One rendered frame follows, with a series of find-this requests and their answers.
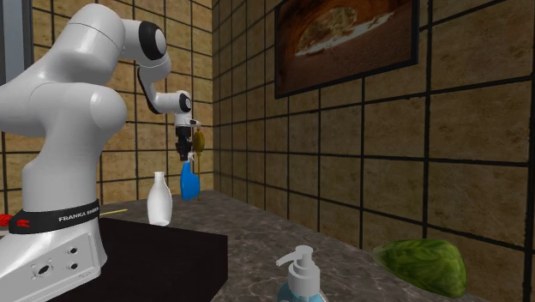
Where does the white bottle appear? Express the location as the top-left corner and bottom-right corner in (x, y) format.
(146, 171), (174, 227)

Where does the blue spray bottle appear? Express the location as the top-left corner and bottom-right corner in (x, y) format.
(179, 152), (201, 202)

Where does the brass stand with oval head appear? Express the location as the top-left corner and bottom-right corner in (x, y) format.
(192, 127), (206, 202)

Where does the framed wall picture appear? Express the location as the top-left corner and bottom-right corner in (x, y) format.
(274, 0), (421, 100)

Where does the grey window frame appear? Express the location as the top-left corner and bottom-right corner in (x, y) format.
(0, 0), (35, 87)

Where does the green cabbage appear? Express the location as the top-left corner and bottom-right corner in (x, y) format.
(370, 239), (468, 299)

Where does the clear blue pump soap bottle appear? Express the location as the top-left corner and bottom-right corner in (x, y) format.
(275, 245), (328, 302)

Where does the dark robot stand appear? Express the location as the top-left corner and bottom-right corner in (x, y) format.
(49, 216), (229, 302)

